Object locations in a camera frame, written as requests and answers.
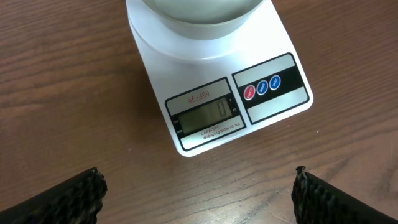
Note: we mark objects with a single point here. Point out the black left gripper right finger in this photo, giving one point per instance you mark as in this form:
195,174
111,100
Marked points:
317,202

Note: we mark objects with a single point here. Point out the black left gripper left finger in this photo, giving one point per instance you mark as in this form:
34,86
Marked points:
77,200

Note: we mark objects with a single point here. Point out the white digital kitchen scale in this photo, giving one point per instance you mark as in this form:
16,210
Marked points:
214,91

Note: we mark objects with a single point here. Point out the light grey round bowl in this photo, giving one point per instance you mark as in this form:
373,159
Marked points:
203,19

